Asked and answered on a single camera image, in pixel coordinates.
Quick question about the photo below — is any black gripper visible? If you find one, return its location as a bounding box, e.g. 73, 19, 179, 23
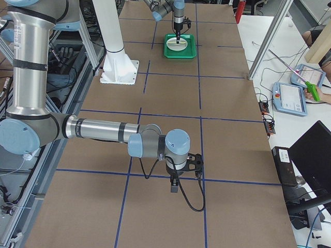
173, 22, 183, 43
166, 165, 186, 193

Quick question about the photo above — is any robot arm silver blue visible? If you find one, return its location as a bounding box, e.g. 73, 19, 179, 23
1, 1, 190, 192
144, 0, 185, 44

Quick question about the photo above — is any white round plate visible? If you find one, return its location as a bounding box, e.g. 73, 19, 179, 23
166, 37, 188, 52

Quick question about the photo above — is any green plastic tray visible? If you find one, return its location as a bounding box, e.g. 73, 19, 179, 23
163, 34, 197, 59

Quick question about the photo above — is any red cylinder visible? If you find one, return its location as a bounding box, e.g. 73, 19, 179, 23
235, 0, 246, 24

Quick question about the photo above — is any black mini computer box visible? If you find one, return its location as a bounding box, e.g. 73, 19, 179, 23
272, 146, 297, 187

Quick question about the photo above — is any orange black connector upper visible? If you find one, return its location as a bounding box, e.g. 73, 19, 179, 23
258, 101, 269, 114

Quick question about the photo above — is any orange black connector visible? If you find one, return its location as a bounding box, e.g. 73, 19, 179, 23
263, 119, 276, 136
258, 101, 269, 114

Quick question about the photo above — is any orange black connector lower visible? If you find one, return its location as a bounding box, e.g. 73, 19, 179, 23
263, 119, 276, 136

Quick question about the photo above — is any near blue teach pendant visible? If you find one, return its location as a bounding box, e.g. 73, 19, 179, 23
273, 82, 308, 117

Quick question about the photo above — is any blue teach pendant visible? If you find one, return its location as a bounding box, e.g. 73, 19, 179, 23
290, 64, 326, 88
273, 82, 308, 117

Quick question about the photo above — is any seated person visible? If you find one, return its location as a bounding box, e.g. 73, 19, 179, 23
301, 24, 331, 104

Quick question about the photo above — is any black monitor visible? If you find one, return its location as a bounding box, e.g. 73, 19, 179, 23
288, 120, 330, 214

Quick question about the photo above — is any far blue teach pendant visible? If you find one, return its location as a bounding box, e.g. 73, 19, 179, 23
290, 64, 326, 88

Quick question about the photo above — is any wooden beam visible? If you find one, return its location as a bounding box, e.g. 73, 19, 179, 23
305, 18, 331, 64

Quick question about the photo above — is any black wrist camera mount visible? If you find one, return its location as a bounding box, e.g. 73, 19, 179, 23
187, 153, 204, 178
184, 17, 191, 29

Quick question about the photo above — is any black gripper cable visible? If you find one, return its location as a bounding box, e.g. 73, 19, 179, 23
149, 0, 192, 37
139, 156, 206, 212

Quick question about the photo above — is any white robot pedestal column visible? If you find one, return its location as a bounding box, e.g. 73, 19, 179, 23
93, 0, 139, 85

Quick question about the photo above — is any aluminium frame post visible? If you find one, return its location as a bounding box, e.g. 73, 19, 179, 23
248, 0, 293, 80

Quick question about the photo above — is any green handled reacher grabber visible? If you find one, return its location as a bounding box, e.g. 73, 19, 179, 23
268, 49, 321, 102

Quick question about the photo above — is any blue network cable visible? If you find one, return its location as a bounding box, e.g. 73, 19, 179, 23
304, 208, 326, 248

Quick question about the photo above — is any aluminium side frame rail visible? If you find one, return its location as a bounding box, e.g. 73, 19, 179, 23
1, 60, 94, 247

